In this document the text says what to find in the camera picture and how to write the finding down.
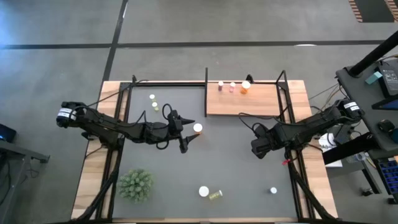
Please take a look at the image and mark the dark tablet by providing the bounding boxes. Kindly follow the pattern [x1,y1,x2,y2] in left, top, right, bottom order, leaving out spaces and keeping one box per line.
[371,98,398,111]

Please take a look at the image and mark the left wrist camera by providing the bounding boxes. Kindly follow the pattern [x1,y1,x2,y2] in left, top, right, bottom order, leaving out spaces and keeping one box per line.
[167,109,185,135]

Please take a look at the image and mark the black support beam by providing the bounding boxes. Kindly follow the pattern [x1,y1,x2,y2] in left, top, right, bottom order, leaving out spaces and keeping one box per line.
[322,132,376,166]

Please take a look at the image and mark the green artificial plant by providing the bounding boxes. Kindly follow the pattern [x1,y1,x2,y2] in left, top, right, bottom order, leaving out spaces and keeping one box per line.
[117,168,155,203]

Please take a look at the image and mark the dark grey side table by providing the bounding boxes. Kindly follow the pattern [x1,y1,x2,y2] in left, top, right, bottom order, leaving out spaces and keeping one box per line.
[335,58,398,159]

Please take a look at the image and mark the black computer mouse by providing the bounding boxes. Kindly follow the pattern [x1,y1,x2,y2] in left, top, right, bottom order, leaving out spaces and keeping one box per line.
[377,119,396,134]

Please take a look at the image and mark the wooden shelf board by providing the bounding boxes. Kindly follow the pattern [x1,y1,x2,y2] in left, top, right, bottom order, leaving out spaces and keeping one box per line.
[206,81,280,118]

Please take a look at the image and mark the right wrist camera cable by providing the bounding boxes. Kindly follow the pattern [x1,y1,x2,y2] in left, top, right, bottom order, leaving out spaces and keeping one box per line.
[238,111,265,138]

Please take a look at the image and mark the long black arm cable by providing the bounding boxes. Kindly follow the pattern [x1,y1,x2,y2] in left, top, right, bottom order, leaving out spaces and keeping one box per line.
[86,79,150,108]

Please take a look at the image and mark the thick black pole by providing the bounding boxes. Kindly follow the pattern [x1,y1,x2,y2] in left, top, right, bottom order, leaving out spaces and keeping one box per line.
[348,30,398,77]

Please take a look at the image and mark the grey table mat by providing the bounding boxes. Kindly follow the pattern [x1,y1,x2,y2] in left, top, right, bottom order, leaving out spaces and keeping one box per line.
[111,85,299,219]

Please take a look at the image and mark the black metal table frame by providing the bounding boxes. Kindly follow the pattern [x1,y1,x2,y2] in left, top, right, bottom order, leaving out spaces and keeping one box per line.
[70,70,343,224]

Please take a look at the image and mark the black device with blue light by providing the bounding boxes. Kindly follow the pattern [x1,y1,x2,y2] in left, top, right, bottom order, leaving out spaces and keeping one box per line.
[0,123,17,144]

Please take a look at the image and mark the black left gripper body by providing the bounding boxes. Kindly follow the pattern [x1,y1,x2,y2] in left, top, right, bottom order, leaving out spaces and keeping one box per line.
[141,120,187,147]

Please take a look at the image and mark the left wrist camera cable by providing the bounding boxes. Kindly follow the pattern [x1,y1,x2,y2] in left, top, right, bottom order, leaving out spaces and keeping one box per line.
[157,103,175,151]

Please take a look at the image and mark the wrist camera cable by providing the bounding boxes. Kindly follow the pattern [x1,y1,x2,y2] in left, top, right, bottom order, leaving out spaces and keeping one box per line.
[157,103,175,151]
[238,111,265,138]

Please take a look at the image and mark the white box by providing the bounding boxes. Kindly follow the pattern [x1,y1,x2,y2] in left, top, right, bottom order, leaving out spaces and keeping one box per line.
[318,133,343,169]

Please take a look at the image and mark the dark grey desk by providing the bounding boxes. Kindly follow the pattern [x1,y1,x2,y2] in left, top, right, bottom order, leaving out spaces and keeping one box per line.
[0,138,51,224]

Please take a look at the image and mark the teal box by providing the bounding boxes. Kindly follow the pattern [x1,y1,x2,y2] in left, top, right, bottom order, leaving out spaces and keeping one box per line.
[364,71,383,85]

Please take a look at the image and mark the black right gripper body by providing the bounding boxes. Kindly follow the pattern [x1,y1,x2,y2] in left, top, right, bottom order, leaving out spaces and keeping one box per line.
[250,123,285,160]

